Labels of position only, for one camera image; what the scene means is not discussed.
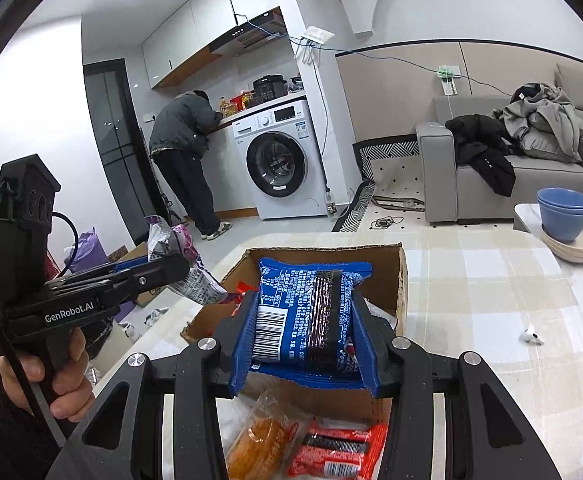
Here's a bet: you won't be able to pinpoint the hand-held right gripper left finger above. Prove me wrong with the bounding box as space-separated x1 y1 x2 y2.
46 290 262 480

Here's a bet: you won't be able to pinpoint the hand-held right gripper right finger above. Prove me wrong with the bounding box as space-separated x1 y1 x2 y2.
351 290 562 480

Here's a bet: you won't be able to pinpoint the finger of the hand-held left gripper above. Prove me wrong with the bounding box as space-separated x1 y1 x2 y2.
106 255 150 276
46 254 191 311

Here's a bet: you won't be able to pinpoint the large purple snack bag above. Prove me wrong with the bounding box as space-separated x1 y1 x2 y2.
144 215 227 306

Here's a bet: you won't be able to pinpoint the blue cookie packet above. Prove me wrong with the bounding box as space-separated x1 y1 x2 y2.
242 257 372 391

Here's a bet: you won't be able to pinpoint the brown cardboard box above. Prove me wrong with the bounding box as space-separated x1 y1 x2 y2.
182 243 408 423

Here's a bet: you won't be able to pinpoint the person's left forearm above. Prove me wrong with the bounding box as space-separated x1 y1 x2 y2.
0 355 77 480

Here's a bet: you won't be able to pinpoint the person's left hand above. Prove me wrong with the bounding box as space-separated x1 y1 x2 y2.
0 331 95 421

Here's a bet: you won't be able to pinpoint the purple plastic bag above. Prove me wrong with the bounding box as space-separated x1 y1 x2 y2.
64 227 110 274

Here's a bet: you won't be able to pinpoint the orange cracker packet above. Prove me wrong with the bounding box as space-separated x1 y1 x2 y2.
224 392 302 480

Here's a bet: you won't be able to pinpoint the dark red snack packet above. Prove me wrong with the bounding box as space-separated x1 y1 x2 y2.
286 417 389 480

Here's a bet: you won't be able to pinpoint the dark glass door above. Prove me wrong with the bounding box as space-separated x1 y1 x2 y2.
82 59 161 248

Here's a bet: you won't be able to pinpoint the beige checkered tablecloth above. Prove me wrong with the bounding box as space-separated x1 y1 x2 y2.
86 232 583 480

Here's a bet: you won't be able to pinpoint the white washing machine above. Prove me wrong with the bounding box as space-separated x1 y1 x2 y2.
230 100 329 221

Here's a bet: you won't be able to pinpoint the black white patterned rug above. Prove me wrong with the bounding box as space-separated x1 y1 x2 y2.
331 140 419 233

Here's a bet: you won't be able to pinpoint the grey sofa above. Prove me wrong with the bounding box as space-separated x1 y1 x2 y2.
416 62 583 226

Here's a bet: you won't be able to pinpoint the black cooking pot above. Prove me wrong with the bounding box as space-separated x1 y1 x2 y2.
252 76 289 104

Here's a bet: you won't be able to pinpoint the blue bowl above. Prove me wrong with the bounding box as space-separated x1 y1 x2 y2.
537 187 583 217
540 207 583 244

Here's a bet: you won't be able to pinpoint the black jacket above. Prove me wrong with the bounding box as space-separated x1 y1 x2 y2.
445 114 517 197

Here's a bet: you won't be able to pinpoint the black range hood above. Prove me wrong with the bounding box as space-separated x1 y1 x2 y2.
209 7 288 57

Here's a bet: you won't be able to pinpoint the white power strip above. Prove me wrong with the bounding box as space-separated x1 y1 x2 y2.
434 65 461 96

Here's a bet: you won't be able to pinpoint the grey clothing pile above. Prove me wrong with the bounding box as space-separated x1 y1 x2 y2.
494 82 583 163

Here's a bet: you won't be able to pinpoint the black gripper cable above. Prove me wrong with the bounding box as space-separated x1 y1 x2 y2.
0 211 80 448

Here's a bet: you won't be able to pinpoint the white wall cabinets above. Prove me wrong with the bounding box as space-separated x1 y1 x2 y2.
142 0 281 91

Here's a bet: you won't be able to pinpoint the blue cable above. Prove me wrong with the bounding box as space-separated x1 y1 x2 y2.
246 15 443 74

